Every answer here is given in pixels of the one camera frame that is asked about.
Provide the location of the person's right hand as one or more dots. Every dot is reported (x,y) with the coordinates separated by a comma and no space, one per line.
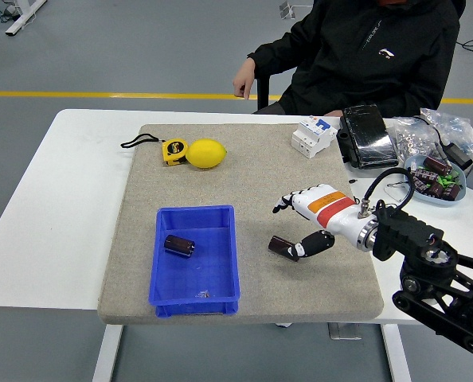
(245,79)

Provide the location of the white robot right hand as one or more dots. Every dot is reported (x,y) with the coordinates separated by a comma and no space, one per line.
(332,207)

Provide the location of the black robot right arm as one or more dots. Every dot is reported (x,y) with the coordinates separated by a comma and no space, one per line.
(411,235)

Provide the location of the person's right forearm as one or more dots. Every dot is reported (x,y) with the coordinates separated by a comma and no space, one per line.
(272,53)

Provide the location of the blue plastic box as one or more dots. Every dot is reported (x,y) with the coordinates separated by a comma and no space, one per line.
(196,278)

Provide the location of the black office chair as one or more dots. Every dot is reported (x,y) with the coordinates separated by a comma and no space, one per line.
(263,91)

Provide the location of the white circuit breaker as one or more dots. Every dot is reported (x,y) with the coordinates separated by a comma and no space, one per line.
(310,139)

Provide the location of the grey-brown fabric mat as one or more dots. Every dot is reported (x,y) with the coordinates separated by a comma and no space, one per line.
(260,179)

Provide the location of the black wrapped case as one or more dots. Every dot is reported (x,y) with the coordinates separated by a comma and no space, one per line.
(368,135)

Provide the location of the white floor stand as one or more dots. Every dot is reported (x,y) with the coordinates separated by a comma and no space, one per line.
(286,10)

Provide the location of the yellow lemon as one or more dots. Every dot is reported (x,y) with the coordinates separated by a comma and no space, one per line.
(206,153)

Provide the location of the yellow tape measure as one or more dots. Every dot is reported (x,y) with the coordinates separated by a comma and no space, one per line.
(174,150)

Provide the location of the clear bag of metal washers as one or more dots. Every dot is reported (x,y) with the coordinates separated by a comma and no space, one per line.
(409,139)

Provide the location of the light blue bowl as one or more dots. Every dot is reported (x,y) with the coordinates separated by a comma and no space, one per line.
(439,202)

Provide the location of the person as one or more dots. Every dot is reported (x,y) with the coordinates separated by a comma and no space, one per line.
(360,59)

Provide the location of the green plastic connector pieces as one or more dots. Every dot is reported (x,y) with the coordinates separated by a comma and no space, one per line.
(447,180)

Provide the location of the grey metal pen tool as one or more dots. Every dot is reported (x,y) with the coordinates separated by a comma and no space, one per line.
(440,151)

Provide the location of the black power adapter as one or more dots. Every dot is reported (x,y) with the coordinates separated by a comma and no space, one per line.
(459,155)

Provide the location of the clear bag of blue parts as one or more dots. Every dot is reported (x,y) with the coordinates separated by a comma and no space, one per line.
(459,127)

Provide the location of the white table leg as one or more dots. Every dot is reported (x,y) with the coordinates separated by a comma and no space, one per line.
(107,354)
(397,354)

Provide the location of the grey metal table bracket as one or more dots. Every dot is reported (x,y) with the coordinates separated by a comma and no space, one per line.
(344,331)

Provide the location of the white desk frame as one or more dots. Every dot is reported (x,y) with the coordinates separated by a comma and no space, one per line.
(20,22)

